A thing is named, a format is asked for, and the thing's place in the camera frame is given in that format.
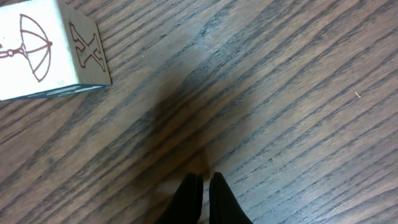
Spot umbrella block blue side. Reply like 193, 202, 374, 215
1, 1, 112, 101

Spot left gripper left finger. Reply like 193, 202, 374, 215
155, 173, 203, 224

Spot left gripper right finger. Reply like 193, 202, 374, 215
209, 172, 252, 224

